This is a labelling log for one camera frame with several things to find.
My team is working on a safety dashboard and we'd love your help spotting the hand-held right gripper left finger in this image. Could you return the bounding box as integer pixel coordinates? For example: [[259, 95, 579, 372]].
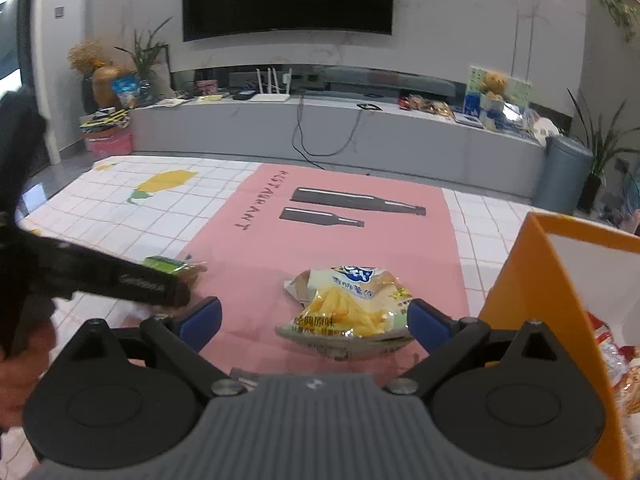
[[47, 296, 248, 401]]

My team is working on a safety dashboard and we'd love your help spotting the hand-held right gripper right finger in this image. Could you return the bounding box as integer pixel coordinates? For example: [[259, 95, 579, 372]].
[[382, 299, 593, 401]]

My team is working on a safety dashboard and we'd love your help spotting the green label snack bag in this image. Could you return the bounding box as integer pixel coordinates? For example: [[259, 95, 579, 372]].
[[144, 255, 208, 282]]

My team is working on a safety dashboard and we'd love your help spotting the fries snack packet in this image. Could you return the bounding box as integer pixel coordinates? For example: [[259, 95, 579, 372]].
[[275, 266, 416, 357]]

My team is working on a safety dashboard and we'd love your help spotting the orange cardboard box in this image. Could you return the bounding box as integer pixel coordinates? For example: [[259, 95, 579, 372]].
[[479, 212, 640, 480]]

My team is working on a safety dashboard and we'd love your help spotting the pile of small snacks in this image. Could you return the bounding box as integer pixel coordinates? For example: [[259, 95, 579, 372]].
[[400, 94, 456, 118]]

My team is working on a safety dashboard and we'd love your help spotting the person's left hand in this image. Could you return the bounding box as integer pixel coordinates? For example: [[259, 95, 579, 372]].
[[0, 305, 57, 432]]

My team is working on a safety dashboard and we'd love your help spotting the white checked tablecloth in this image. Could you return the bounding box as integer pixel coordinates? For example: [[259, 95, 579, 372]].
[[0, 156, 551, 480]]

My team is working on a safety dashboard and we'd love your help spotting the pink printed mat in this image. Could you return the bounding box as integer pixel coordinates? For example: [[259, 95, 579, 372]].
[[177, 162, 471, 380]]

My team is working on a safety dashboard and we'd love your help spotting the pink basket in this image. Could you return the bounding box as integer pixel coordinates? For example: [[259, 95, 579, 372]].
[[84, 127, 133, 156]]

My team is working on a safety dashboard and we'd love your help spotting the stack of colourful papers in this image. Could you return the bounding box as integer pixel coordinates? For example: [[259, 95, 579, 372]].
[[79, 107, 131, 133]]

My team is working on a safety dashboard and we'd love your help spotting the blue snack bag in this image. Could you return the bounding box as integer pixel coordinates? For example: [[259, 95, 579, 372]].
[[111, 75, 141, 108]]

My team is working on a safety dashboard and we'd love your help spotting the brown vase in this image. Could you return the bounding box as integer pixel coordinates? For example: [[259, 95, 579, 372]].
[[91, 65, 131, 109]]

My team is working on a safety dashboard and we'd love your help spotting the grey trash bin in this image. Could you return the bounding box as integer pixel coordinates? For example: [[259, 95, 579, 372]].
[[531, 135, 594, 215]]

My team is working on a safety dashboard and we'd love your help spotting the dried flower bunch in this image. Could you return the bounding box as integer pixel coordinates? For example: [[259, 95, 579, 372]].
[[67, 40, 108, 75]]

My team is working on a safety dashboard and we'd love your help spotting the grey television console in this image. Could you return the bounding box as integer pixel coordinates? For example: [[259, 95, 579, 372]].
[[129, 95, 546, 198]]

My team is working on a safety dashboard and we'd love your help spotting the white plastic bag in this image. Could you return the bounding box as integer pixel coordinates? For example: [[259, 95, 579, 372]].
[[530, 116, 561, 143]]

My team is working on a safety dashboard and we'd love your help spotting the white router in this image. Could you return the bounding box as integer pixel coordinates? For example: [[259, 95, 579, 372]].
[[250, 66, 293, 102]]

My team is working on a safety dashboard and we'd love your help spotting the long leaf potted plant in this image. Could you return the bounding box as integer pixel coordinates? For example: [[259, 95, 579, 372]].
[[567, 87, 640, 213]]

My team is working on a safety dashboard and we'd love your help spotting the brown teddy bear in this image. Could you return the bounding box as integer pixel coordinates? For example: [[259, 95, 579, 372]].
[[480, 71, 506, 101]]

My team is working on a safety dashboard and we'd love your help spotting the green white card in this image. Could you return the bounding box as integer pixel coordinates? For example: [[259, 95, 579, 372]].
[[467, 65, 531, 122]]

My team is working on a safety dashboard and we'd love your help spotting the hanging vine plant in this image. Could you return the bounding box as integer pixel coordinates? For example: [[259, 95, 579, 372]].
[[595, 0, 640, 43]]

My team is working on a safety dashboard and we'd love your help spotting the black cable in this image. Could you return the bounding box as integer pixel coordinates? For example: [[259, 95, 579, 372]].
[[300, 102, 382, 158], [292, 95, 309, 153]]

